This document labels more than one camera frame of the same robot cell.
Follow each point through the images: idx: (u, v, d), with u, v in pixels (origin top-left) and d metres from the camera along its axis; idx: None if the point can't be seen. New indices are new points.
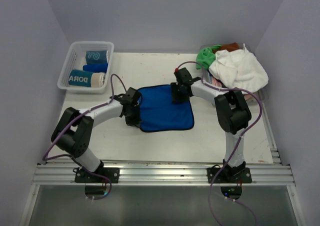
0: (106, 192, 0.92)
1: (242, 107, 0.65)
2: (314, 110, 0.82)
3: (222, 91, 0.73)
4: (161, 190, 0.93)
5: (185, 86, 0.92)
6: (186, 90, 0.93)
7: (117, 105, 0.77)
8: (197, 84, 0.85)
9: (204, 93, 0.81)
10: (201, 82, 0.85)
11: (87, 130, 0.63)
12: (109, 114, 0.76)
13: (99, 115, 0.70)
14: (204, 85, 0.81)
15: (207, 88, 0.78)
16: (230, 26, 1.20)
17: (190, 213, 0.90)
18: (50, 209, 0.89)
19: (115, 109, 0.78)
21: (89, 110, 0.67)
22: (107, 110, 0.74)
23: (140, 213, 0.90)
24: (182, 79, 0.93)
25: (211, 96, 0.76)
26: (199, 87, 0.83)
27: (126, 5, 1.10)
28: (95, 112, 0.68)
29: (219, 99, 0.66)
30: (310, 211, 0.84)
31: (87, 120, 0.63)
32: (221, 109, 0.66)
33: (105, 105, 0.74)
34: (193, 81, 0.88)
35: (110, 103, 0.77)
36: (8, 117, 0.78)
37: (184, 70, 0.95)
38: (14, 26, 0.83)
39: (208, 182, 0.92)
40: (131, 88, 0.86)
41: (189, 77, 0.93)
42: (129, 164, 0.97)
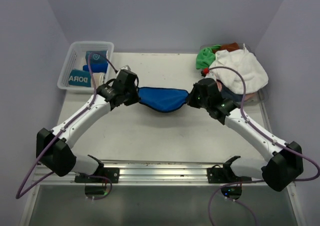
0: (106, 192, 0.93)
1: (298, 165, 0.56)
2: (314, 111, 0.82)
3: (278, 146, 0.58)
4: (161, 189, 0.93)
5: (215, 111, 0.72)
6: (215, 115, 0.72)
7: (100, 106, 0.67)
8: (236, 117, 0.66)
9: (245, 133, 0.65)
10: (242, 116, 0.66)
11: (64, 153, 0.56)
12: (95, 117, 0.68)
13: (77, 129, 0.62)
14: (247, 124, 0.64)
15: (256, 133, 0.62)
16: (230, 25, 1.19)
17: (191, 213, 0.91)
18: (51, 209, 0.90)
19: (101, 111, 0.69)
21: (63, 130, 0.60)
22: (89, 117, 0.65)
23: (140, 213, 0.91)
24: (209, 99, 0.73)
25: (259, 145, 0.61)
26: (241, 125, 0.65)
27: (126, 4, 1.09)
28: (70, 129, 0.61)
29: (277, 162, 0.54)
30: (311, 211, 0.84)
31: (61, 145, 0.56)
32: (277, 172, 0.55)
33: (86, 111, 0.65)
34: (227, 107, 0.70)
35: (91, 106, 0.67)
36: (9, 118, 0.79)
37: (214, 87, 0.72)
38: (14, 28, 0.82)
39: (208, 182, 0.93)
40: (122, 70, 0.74)
41: (219, 97, 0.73)
42: (129, 164, 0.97)
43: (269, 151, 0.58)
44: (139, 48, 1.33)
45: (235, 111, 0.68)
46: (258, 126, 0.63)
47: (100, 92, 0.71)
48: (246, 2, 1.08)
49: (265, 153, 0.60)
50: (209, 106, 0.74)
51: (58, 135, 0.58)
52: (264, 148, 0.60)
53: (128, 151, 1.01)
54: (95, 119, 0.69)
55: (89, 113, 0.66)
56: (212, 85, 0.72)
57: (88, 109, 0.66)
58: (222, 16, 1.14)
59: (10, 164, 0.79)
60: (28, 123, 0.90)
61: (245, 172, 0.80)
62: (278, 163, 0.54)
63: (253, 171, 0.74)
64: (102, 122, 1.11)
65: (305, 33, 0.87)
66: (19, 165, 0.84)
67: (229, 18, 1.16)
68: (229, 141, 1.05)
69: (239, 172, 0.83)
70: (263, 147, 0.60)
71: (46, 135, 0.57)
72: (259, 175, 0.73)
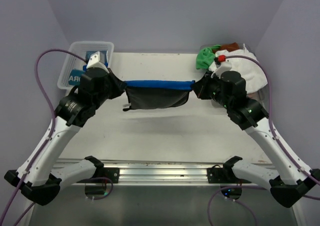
0: (106, 193, 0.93)
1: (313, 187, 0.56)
2: (314, 110, 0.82)
3: (303, 173, 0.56)
4: (162, 189, 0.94)
5: (238, 114, 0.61)
6: (238, 121, 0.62)
7: (62, 134, 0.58)
8: (264, 131, 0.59)
9: (268, 149, 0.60)
10: (271, 132, 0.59)
11: (36, 192, 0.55)
12: (64, 143, 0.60)
13: (43, 167, 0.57)
14: (275, 142, 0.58)
15: (282, 155, 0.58)
16: (230, 25, 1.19)
17: (190, 213, 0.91)
18: (51, 209, 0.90)
19: (67, 136, 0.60)
21: (26, 173, 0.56)
22: (54, 149, 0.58)
23: (140, 213, 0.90)
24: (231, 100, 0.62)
25: (282, 167, 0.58)
26: (269, 143, 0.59)
27: (126, 4, 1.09)
28: (34, 169, 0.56)
29: (299, 191, 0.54)
30: (310, 211, 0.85)
31: (29, 188, 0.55)
32: (292, 196, 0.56)
33: (48, 143, 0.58)
34: (252, 114, 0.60)
35: (52, 136, 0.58)
36: (9, 118, 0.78)
37: (241, 86, 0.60)
38: (15, 26, 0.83)
39: (208, 182, 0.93)
40: (83, 75, 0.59)
41: (243, 98, 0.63)
42: (130, 165, 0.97)
43: (293, 177, 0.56)
44: (139, 48, 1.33)
45: (261, 121, 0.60)
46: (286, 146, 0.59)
47: (61, 111, 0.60)
48: (247, 2, 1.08)
49: (287, 176, 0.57)
50: (230, 107, 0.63)
51: (23, 179, 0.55)
52: (287, 171, 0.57)
53: (127, 151, 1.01)
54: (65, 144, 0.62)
55: (51, 144, 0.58)
56: (240, 83, 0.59)
57: (50, 140, 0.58)
58: (222, 15, 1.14)
59: (10, 164, 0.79)
60: (28, 123, 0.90)
61: (247, 176, 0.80)
62: (298, 190, 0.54)
63: (258, 180, 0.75)
64: (102, 122, 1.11)
65: (305, 32, 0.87)
66: (19, 165, 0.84)
67: (229, 19, 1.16)
68: (229, 141, 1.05)
69: (240, 174, 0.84)
70: (287, 171, 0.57)
71: (11, 179, 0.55)
72: (262, 183, 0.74)
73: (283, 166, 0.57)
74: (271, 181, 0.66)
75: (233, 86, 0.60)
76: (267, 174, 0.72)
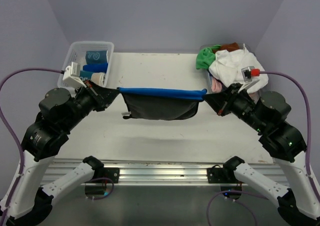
0: (106, 192, 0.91)
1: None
2: (314, 111, 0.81)
3: None
4: (162, 190, 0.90)
5: (275, 145, 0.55)
6: (275, 151, 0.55)
7: (31, 171, 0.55)
8: (299, 168, 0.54)
9: (296, 181, 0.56)
10: (307, 170, 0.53)
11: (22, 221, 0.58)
12: (38, 175, 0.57)
13: (22, 202, 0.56)
14: (308, 181, 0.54)
15: (310, 191, 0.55)
16: (231, 25, 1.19)
17: (190, 213, 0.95)
18: None
19: (38, 170, 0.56)
21: (7, 208, 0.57)
22: (27, 185, 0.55)
23: (140, 211, 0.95)
24: (267, 129, 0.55)
25: (305, 201, 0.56)
26: (300, 179, 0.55)
27: (126, 3, 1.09)
28: (13, 204, 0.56)
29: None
30: None
31: (13, 221, 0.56)
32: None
33: (20, 179, 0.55)
34: (292, 146, 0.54)
35: (22, 173, 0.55)
36: (9, 118, 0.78)
37: (284, 115, 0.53)
38: (14, 26, 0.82)
39: (208, 182, 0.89)
40: (40, 105, 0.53)
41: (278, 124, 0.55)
42: (129, 165, 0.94)
43: (314, 213, 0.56)
44: (139, 48, 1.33)
45: (297, 154, 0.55)
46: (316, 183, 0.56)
47: (26, 144, 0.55)
48: (247, 2, 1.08)
49: (308, 210, 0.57)
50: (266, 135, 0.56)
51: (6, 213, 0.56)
52: (308, 206, 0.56)
53: (127, 151, 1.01)
54: (40, 175, 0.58)
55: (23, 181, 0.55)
56: (284, 110, 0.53)
57: (22, 177, 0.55)
58: (222, 15, 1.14)
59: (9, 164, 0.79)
60: (27, 123, 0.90)
61: (250, 184, 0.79)
62: None
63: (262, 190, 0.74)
64: (102, 122, 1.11)
65: (305, 32, 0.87)
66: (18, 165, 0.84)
67: (229, 18, 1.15)
68: (229, 141, 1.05)
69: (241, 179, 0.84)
70: (310, 206, 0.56)
71: None
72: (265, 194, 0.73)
73: (308, 202, 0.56)
74: (279, 198, 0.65)
75: (277, 114, 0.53)
76: (274, 190, 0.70)
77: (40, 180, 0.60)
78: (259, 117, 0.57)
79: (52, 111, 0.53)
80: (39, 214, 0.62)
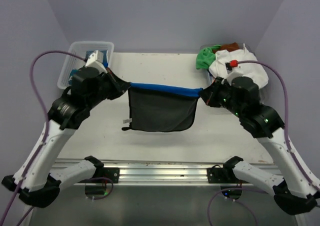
0: (106, 192, 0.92)
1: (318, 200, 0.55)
2: (314, 110, 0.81)
3: (313, 188, 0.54)
4: (161, 189, 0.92)
5: (251, 123, 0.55)
6: (253, 129, 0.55)
7: (56, 137, 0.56)
8: (280, 144, 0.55)
9: (279, 160, 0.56)
10: (285, 143, 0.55)
11: (35, 197, 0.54)
12: (58, 147, 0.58)
13: (39, 173, 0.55)
14: (291, 155, 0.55)
15: (295, 168, 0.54)
16: (231, 25, 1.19)
17: (190, 213, 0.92)
18: (50, 209, 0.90)
19: (60, 140, 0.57)
21: (23, 179, 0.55)
22: (48, 153, 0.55)
23: (140, 213, 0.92)
24: (242, 107, 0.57)
25: (293, 180, 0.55)
26: (283, 156, 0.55)
27: (126, 3, 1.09)
28: (30, 175, 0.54)
29: (307, 204, 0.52)
30: (311, 211, 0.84)
31: (27, 193, 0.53)
32: (299, 208, 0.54)
33: (43, 147, 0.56)
34: (269, 123, 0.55)
35: (45, 142, 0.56)
36: (10, 118, 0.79)
37: (255, 92, 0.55)
38: (14, 26, 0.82)
39: (208, 182, 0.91)
40: (74, 76, 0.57)
41: (256, 106, 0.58)
42: (129, 165, 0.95)
43: (304, 192, 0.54)
44: (139, 48, 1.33)
45: (277, 133, 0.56)
46: (299, 159, 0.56)
47: (54, 115, 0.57)
48: (247, 2, 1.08)
49: (297, 189, 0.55)
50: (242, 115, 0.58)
51: (20, 185, 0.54)
52: (297, 185, 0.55)
53: (127, 151, 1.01)
54: (60, 147, 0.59)
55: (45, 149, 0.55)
56: (253, 89, 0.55)
57: (44, 145, 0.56)
58: (222, 15, 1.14)
59: (10, 163, 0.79)
60: (27, 123, 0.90)
61: (248, 178, 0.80)
62: (308, 205, 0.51)
63: (259, 182, 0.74)
64: (103, 122, 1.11)
65: (305, 32, 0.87)
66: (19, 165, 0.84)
67: (229, 18, 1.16)
68: (229, 141, 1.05)
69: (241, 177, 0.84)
70: (298, 184, 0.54)
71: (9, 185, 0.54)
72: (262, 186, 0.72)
73: (295, 180, 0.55)
74: (274, 187, 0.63)
75: (246, 93, 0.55)
76: (270, 179, 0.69)
77: (57, 154, 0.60)
78: (236, 101, 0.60)
79: (84, 83, 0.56)
80: (48, 196, 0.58)
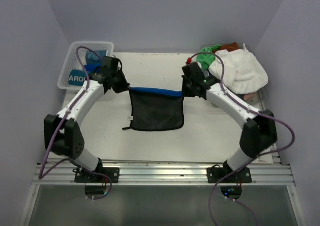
0: (106, 192, 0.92)
1: (271, 132, 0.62)
2: (314, 111, 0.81)
3: (252, 113, 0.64)
4: (160, 190, 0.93)
5: (197, 87, 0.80)
6: (198, 91, 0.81)
7: (96, 88, 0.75)
8: (217, 92, 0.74)
9: (224, 104, 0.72)
10: (221, 89, 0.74)
11: (75, 132, 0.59)
12: (93, 99, 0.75)
13: (80, 112, 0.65)
14: (226, 96, 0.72)
15: (233, 104, 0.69)
16: (230, 25, 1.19)
17: (190, 213, 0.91)
18: (51, 208, 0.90)
19: (96, 94, 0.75)
21: (68, 111, 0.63)
22: (89, 98, 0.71)
23: (140, 214, 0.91)
24: (193, 77, 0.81)
25: (236, 114, 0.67)
26: (222, 99, 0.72)
27: (126, 3, 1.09)
28: (75, 110, 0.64)
29: (249, 126, 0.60)
30: (311, 211, 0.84)
31: (72, 124, 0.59)
32: (250, 134, 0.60)
33: (85, 94, 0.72)
34: (207, 82, 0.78)
35: (88, 89, 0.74)
36: (10, 118, 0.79)
37: (196, 68, 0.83)
38: (14, 26, 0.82)
39: (208, 182, 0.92)
40: (105, 57, 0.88)
41: (201, 75, 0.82)
42: (129, 164, 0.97)
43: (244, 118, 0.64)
44: (139, 49, 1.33)
45: (214, 86, 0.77)
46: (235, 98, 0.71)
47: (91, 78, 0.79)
48: (247, 3, 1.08)
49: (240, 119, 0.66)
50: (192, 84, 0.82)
51: (66, 117, 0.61)
52: (240, 115, 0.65)
53: (127, 151, 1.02)
54: (93, 101, 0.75)
55: (87, 94, 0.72)
56: (194, 65, 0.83)
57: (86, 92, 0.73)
58: (222, 16, 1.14)
59: (10, 163, 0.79)
60: (28, 123, 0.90)
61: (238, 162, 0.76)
62: (248, 125, 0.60)
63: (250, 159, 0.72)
64: (103, 122, 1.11)
65: (305, 33, 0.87)
66: (20, 164, 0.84)
67: (229, 19, 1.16)
68: (229, 141, 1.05)
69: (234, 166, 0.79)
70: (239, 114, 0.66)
71: (53, 120, 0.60)
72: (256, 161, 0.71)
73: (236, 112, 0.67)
74: None
75: (189, 68, 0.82)
76: None
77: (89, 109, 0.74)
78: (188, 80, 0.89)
79: (115, 61, 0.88)
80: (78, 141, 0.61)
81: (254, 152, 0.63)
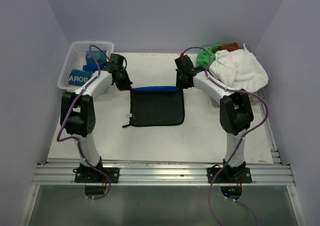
0: (106, 192, 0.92)
1: (246, 109, 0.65)
2: (314, 111, 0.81)
3: (228, 91, 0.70)
4: (161, 190, 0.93)
5: (186, 75, 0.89)
6: (187, 79, 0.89)
7: (106, 75, 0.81)
8: (201, 76, 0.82)
9: (207, 87, 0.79)
10: (205, 75, 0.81)
11: (90, 106, 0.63)
12: (102, 85, 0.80)
13: (94, 92, 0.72)
14: (209, 80, 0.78)
15: (213, 86, 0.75)
16: (230, 25, 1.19)
17: (190, 213, 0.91)
18: (51, 208, 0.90)
19: (105, 81, 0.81)
21: (84, 89, 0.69)
22: (99, 83, 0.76)
23: (139, 213, 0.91)
24: (183, 67, 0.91)
25: (216, 94, 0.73)
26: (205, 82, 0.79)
27: (126, 3, 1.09)
28: (90, 89, 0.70)
29: (224, 101, 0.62)
30: (311, 211, 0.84)
31: (87, 98, 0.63)
32: (225, 111, 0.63)
33: (96, 79, 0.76)
34: (195, 71, 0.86)
35: (99, 75, 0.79)
36: (10, 118, 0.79)
37: (186, 59, 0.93)
38: (13, 26, 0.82)
39: (208, 182, 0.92)
40: (112, 54, 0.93)
41: (190, 66, 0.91)
42: (129, 164, 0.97)
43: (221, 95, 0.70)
44: (139, 48, 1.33)
45: (200, 73, 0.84)
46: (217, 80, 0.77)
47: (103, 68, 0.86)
48: (247, 3, 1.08)
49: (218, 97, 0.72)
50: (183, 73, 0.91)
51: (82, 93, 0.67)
52: (219, 95, 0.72)
53: (126, 151, 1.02)
54: (103, 87, 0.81)
55: (99, 79, 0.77)
56: (185, 57, 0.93)
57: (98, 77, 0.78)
58: (222, 16, 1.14)
59: (10, 163, 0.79)
60: (28, 123, 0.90)
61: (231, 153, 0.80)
62: (225, 102, 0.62)
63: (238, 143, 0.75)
64: (103, 122, 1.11)
65: (305, 33, 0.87)
66: (19, 164, 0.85)
67: (229, 19, 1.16)
68: None
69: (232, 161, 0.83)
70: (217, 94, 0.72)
71: (70, 95, 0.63)
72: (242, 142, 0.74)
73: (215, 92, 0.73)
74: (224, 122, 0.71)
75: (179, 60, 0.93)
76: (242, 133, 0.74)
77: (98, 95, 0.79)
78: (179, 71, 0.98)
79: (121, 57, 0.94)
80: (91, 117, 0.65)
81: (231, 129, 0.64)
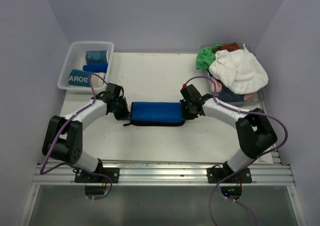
0: (106, 192, 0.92)
1: (267, 130, 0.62)
2: (314, 111, 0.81)
3: (242, 113, 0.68)
4: (161, 190, 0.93)
5: (194, 105, 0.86)
6: (196, 109, 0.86)
7: (101, 104, 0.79)
8: (210, 103, 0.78)
9: (219, 114, 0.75)
10: (214, 100, 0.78)
11: (78, 134, 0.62)
12: (96, 113, 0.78)
13: (85, 117, 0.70)
14: (218, 105, 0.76)
15: (225, 111, 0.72)
16: (230, 25, 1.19)
17: (190, 213, 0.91)
18: (51, 208, 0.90)
19: (98, 111, 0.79)
21: (75, 114, 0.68)
22: (93, 111, 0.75)
23: (140, 213, 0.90)
24: (190, 97, 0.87)
25: (230, 118, 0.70)
26: (215, 109, 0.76)
27: (126, 4, 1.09)
28: (80, 115, 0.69)
29: (241, 124, 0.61)
30: (311, 212, 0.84)
31: (75, 125, 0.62)
32: (245, 135, 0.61)
33: (89, 106, 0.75)
34: (204, 99, 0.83)
35: (94, 104, 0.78)
36: (9, 118, 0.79)
37: (192, 88, 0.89)
38: (13, 27, 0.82)
39: (208, 182, 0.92)
40: (109, 84, 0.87)
41: (197, 94, 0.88)
42: (129, 164, 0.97)
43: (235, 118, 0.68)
44: (139, 48, 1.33)
45: (208, 100, 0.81)
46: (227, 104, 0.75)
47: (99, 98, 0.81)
48: (247, 3, 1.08)
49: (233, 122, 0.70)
50: (190, 103, 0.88)
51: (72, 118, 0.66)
52: (232, 118, 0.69)
53: (126, 151, 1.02)
54: (95, 115, 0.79)
55: (92, 107, 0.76)
56: (190, 86, 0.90)
57: (93, 105, 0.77)
58: (222, 16, 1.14)
59: (10, 163, 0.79)
60: (27, 123, 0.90)
61: (238, 164, 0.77)
62: (242, 125, 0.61)
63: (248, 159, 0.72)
64: (102, 122, 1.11)
65: (305, 33, 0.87)
66: (19, 164, 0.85)
67: (228, 19, 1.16)
68: (229, 141, 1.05)
69: (235, 168, 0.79)
70: (231, 118, 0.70)
71: (58, 120, 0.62)
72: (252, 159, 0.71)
73: (229, 116, 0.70)
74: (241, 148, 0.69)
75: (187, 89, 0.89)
76: None
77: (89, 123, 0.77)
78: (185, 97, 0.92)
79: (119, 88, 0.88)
80: (78, 144, 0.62)
81: (254, 153, 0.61)
